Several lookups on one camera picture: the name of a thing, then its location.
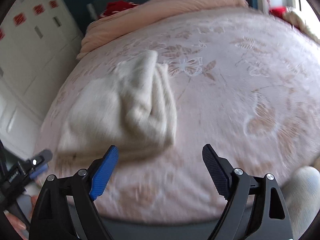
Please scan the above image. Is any white knitted cardigan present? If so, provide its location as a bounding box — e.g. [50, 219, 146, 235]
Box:
[57, 50, 177, 159]

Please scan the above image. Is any white wardrobe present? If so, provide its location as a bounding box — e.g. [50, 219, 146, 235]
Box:
[1, 0, 82, 159]

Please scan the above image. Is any red fabric item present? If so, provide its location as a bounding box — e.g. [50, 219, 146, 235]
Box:
[99, 1, 138, 18]

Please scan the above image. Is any red and cream plush toy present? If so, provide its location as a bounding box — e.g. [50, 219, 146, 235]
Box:
[269, 7, 319, 44]

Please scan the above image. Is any peach pink quilt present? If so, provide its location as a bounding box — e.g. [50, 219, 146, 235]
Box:
[76, 0, 248, 60]

